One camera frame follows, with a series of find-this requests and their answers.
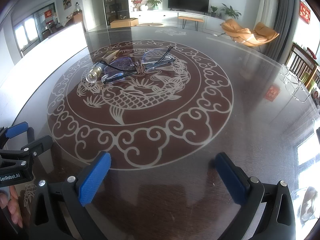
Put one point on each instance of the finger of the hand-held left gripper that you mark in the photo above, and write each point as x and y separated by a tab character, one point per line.
16	129
40	143

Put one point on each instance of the black television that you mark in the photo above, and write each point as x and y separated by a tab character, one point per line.
188	2

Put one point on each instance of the dark patterned glass desktop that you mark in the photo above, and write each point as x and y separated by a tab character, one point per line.
250	130

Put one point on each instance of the leafy green potted plant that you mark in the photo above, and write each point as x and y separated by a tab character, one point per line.
153	3

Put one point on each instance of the wooden dining chair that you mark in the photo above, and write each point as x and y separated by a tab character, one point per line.
301	62

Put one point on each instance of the large glass jar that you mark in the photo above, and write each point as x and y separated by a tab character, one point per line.
77	8

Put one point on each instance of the red wall hanging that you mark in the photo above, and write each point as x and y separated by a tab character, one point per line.
305	12

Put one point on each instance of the tan pointed hair clip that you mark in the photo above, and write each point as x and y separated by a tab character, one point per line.
110	56

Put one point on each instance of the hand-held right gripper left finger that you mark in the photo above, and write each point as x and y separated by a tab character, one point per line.
95	177

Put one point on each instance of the small glass bottle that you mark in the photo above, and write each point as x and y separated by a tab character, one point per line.
93	73

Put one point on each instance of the wooden bench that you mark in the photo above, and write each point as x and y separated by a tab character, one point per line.
191	18

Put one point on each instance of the cardboard box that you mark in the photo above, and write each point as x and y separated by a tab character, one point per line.
123	23

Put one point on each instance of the dark glass display cabinet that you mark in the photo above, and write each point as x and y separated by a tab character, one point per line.
115	2

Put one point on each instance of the round wooden tray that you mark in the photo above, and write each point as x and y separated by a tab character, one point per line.
149	24

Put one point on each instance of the small dark potted plant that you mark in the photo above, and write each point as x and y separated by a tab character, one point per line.
213	11

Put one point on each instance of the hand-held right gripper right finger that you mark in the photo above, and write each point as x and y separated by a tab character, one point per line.
232	177

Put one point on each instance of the framed wall picture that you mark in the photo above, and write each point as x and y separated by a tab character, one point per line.
66	0

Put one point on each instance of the orange lounge chair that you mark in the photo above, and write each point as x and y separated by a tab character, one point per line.
240	32

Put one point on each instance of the brown wooden sideboard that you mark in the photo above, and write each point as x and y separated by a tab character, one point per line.
77	18

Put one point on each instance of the brown rubber band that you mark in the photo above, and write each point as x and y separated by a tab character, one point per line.
138	67

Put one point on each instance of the person's left hand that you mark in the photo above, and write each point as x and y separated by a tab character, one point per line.
15	212

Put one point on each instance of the covered standing air conditioner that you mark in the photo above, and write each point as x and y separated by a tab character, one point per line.
266	10

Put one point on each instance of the grey curtain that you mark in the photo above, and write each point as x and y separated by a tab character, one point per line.
285	20

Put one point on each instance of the red door sign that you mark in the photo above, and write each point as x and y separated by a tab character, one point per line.
48	15

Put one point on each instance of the clear acrylic chair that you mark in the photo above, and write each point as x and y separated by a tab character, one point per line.
297	85

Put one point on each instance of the white television cabinet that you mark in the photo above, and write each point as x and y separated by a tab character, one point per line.
160	15

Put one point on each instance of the large broadleaf potted plant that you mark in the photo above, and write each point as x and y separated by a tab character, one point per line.
230	12

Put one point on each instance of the red flower arrangement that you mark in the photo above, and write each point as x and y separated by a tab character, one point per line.
138	2

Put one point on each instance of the rimless eyeglasses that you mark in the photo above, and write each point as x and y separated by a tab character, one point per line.
120	67

